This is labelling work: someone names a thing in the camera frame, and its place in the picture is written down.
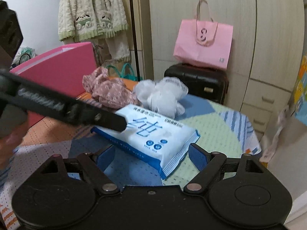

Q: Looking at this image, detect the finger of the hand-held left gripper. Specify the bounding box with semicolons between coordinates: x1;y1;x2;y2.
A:
0;69;127;133

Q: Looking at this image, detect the pink floral cloth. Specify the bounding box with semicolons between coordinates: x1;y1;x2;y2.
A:
82;67;142;109

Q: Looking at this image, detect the beige wardrobe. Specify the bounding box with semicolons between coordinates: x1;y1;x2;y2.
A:
131;0;305;139

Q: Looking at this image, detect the pink cardboard storage box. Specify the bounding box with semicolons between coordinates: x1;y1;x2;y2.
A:
10;41;97;124

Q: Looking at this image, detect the colourful printed bag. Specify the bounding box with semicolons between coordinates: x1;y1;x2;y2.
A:
289;55;307;126

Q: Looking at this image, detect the pink tote bag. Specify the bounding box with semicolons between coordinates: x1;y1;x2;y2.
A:
173;0;234;70

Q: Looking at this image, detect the cream fleece jacket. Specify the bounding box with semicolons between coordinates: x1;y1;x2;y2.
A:
58;0;131;64

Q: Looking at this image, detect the white pink strap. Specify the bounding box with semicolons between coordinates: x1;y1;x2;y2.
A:
260;104;292;163

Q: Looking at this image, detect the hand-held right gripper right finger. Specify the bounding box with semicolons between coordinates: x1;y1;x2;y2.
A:
183;143;265;194

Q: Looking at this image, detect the white wet wipes pack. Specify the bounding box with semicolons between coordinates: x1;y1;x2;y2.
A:
91;104;201;179

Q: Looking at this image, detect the white mesh bath pouf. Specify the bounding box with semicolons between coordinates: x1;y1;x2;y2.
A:
133;77;189;120

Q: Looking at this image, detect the teal bag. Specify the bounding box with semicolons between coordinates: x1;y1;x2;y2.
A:
106;63;142;81

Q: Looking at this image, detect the black suitcase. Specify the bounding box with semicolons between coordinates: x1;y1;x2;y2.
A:
164;63;229;104

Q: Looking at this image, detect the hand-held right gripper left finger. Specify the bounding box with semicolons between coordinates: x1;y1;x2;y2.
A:
40;146;121;195

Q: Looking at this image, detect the clear plastic bag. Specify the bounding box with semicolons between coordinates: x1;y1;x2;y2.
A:
12;47;36;65

